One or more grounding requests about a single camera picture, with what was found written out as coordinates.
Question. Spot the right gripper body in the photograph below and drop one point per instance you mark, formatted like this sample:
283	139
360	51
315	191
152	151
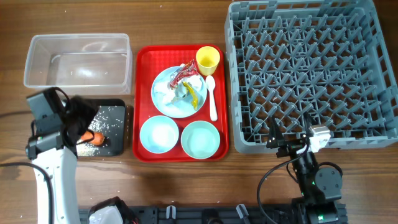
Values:
290	147

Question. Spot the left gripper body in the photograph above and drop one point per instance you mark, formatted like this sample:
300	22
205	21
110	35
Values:
82	116

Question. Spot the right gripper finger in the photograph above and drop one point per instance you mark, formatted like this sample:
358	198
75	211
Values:
308	122
274	131

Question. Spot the white rice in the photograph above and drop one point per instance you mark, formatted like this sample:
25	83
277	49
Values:
102	124

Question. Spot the orange carrot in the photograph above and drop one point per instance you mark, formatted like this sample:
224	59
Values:
93	138

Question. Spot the teal green bowl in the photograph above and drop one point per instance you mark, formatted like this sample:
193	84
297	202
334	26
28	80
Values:
200	140

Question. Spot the light blue bowl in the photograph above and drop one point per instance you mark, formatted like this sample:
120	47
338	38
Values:
159	134

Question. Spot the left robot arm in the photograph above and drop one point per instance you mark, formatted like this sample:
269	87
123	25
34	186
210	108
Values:
56	186

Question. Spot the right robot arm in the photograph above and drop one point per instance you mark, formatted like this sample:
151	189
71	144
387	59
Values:
320	183

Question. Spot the grey dishwasher rack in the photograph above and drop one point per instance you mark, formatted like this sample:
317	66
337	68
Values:
324	58

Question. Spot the black plastic tray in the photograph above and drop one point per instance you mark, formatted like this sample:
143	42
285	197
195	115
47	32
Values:
116	118

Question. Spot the clear plastic bin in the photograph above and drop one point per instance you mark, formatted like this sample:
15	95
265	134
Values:
80	64

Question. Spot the white plastic spoon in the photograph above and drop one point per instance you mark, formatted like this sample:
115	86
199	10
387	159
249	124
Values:
210	84

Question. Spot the yellow wrapper strip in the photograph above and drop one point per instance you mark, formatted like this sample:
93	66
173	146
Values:
191	91

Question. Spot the red serving tray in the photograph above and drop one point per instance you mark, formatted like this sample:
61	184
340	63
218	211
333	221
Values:
151	61

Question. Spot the crumpled white tissue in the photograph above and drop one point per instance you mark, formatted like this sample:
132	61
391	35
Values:
170	96

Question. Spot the large light blue plate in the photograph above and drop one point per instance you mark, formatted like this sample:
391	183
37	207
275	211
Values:
182	102

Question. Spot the yellow plastic cup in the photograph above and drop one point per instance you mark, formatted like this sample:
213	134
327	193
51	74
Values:
207	58

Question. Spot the red foil wrapper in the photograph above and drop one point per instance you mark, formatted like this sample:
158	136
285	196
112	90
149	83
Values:
188	70

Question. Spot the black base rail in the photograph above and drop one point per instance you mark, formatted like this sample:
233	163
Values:
280	213

